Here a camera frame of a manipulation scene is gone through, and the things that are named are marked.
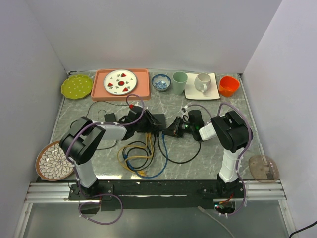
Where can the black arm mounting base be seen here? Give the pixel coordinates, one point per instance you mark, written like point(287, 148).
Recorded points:
point(111, 195)

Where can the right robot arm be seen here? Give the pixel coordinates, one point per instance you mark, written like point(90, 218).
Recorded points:
point(234, 136)

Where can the green dotted plate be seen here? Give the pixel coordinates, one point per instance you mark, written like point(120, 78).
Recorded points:
point(77, 87)

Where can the pale green cup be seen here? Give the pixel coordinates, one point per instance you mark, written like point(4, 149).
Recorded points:
point(179, 81)

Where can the brown petal pattern plate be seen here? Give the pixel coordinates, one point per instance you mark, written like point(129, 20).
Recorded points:
point(51, 163)

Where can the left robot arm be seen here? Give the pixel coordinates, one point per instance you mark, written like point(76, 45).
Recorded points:
point(81, 141)

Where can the white ceramic mug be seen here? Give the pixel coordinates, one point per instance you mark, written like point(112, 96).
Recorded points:
point(202, 82)

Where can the white square plate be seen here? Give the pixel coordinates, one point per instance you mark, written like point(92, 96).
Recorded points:
point(192, 94)

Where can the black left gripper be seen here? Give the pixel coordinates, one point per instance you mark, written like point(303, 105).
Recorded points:
point(151, 127)

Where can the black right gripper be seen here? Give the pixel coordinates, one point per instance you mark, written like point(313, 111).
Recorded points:
point(175, 129)

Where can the transparent brown oval dish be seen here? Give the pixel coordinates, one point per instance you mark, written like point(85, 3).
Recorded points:
point(263, 169)

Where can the blue white patterned bowl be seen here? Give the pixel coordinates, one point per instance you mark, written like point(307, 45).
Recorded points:
point(161, 82)

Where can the white watermelon pattern plate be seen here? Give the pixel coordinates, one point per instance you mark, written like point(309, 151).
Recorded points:
point(120, 82)

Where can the aluminium frame rail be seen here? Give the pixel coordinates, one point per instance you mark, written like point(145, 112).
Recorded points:
point(59, 192)

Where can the pink plastic tray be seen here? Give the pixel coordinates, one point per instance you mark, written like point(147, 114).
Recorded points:
point(142, 89)

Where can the orange plastic bowl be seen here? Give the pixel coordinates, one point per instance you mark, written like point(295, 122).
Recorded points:
point(228, 86)

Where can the black power adapter brick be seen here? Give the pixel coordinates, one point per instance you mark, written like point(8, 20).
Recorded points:
point(110, 117)

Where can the black network switch box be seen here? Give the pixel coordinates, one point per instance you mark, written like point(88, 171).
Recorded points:
point(160, 118)

